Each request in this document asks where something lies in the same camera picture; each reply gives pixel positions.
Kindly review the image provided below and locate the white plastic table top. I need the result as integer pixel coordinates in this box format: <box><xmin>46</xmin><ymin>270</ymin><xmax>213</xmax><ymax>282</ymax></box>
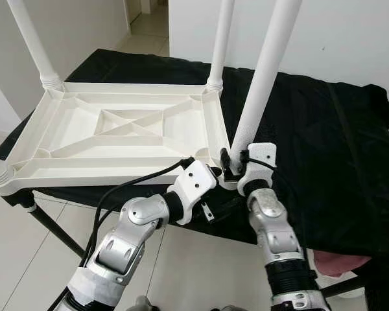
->
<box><xmin>0</xmin><ymin>81</ymin><xmax>238</xmax><ymax>192</ymax></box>

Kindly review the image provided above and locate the black table cloth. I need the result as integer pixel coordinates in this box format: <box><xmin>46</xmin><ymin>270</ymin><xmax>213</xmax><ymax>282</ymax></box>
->
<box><xmin>0</xmin><ymin>49</ymin><xmax>389</xmax><ymax>311</ymax></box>

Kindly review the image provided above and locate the pink plastic object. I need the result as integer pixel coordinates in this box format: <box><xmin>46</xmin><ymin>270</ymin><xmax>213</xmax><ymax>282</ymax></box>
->
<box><xmin>313</xmin><ymin>249</ymin><xmax>372</xmax><ymax>279</ymax></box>

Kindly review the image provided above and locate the black metal table leg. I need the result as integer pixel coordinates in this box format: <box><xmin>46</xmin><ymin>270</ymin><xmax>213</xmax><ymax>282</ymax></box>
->
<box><xmin>19</xmin><ymin>194</ymin><xmax>86</xmax><ymax>257</ymax></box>
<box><xmin>321</xmin><ymin>275</ymin><xmax>371</xmax><ymax>299</ymax></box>

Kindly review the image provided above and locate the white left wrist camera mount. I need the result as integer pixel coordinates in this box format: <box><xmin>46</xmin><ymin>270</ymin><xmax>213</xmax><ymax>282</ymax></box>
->
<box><xmin>167</xmin><ymin>159</ymin><xmax>218</xmax><ymax>225</ymax></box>

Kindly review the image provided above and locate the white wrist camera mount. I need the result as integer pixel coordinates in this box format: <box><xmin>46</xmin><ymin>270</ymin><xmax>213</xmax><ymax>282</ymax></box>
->
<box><xmin>167</xmin><ymin>159</ymin><xmax>218</xmax><ymax>225</ymax></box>
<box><xmin>237</xmin><ymin>143</ymin><xmax>277</xmax><ymax>195</ymax></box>

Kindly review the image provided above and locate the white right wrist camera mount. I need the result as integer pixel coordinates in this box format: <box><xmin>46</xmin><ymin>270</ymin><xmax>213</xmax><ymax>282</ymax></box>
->
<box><xmin>237</xmin><ymin>143</ymin><xmax>277</xmax><ymax>195</ymax></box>

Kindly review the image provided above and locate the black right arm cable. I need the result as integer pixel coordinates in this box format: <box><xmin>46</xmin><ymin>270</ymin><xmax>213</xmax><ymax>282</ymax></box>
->
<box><xmin>242</xmin><ymin>152</ymin><xmax>281</xmax><ymax>174</ymax></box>

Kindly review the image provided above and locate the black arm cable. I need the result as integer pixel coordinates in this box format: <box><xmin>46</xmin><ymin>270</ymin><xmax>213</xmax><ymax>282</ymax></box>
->
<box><xmin>242</xmin><ymin>152</ymin><xmax>281</xmax><ymax>174</ymax></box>
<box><xmin>49</xmin><ymin>157</ymin><xmax>196</xmax><ymax>311</ymax></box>

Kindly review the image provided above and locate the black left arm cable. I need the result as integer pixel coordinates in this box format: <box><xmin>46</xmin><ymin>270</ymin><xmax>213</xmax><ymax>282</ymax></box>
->
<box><xmin>49</xmin><ymin>157</ymin><xmax>196</xmax><ymax>311</ymax></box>

